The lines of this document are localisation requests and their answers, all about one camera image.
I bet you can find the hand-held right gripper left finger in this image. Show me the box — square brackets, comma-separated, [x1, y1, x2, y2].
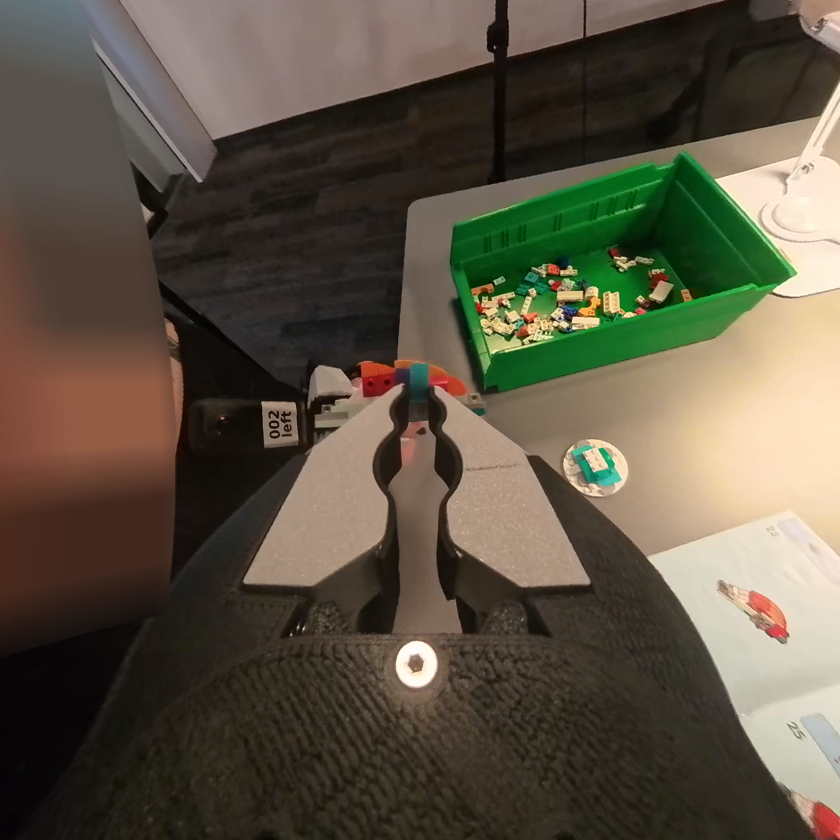
[241, 385, 406, 634]

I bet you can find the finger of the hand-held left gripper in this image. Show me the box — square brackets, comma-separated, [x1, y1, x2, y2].
[306, 365, 355, 403]

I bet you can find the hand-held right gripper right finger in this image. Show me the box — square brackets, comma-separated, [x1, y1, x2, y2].
[430, 385, 592, 619]

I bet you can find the multicolour lego assembly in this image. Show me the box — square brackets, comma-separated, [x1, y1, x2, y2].
[314, 357, 488, 439]

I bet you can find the round white lego base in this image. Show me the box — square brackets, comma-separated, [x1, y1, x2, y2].
[563, 438, 630, 498]

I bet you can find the pile of loose lego pieces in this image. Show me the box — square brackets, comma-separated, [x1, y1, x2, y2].
[472, 246, 695, 344]

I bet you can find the open instruction booklet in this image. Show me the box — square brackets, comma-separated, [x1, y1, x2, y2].
[646, 511, 840, 840]

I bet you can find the black stand pole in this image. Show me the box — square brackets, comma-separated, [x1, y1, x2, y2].
[486, 0, 514, 186]

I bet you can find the green plastic bin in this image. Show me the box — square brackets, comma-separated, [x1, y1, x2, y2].
[449, 152, 799, 393]

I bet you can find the white sheet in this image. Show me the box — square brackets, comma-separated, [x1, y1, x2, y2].
[714, 154, 840, 300]

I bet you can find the white desk lamp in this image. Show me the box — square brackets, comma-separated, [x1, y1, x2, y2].
[761, 0, 840, 248]

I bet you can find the thin black cable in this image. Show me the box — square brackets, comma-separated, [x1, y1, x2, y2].
[581, 0, 590, 168]

